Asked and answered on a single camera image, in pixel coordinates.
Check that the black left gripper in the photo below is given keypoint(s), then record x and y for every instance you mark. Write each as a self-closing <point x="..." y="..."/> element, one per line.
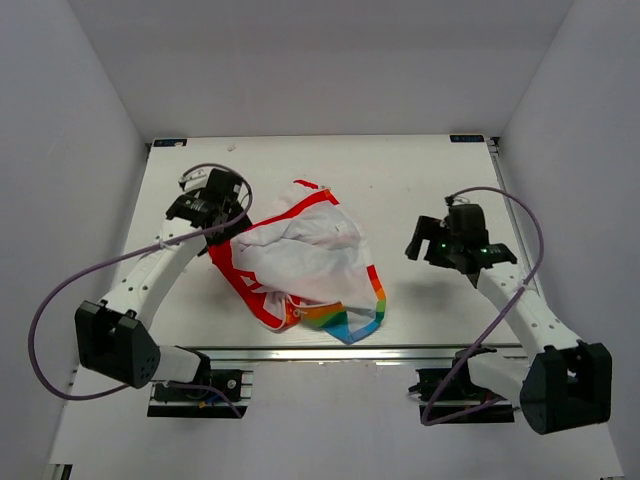
<point x="241" y="224"/>

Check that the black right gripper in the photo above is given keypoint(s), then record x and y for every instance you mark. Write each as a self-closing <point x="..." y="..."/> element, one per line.
<point x="425" y="230"/>

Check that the rainbow red kids jacket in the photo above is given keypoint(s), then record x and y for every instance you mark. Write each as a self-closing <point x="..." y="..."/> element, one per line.
<point x="309" y="263"/>

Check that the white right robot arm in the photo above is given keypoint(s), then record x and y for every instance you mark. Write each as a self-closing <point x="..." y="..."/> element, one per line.
<point x="567" y="381"/>

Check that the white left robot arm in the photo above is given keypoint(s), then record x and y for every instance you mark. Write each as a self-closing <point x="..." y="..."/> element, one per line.
<point x="113" y="333"/>

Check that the left blue corner label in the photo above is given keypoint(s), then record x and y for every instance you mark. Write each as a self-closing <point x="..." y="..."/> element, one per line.
<point x="169" y="143"/>

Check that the blue corner label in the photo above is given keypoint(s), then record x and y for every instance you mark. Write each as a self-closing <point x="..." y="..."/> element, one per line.
<point x="466" y="138"/>
<point x="169" y="143"/>

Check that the right blue corner label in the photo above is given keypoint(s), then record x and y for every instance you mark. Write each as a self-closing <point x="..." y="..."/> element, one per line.
<point x="466" y="138"/>

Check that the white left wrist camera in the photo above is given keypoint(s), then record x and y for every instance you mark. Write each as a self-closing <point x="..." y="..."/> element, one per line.
<point x="194" y="180"/>

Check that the aluminium right side rail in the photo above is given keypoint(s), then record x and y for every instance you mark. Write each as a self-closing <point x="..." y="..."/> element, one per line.
<point x="517" y="215"/>

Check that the aluminium rail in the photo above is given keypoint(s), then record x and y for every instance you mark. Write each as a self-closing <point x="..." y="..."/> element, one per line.
<point x="323" y="354"/>
<point x="517" y="215"/>

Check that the aluminium front rail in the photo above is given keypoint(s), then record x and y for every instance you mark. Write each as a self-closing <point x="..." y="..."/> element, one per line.
<point x="323" y="354"/>

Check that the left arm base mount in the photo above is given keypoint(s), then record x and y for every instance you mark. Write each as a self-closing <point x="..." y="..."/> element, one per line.
<point x="225" y="395"/>

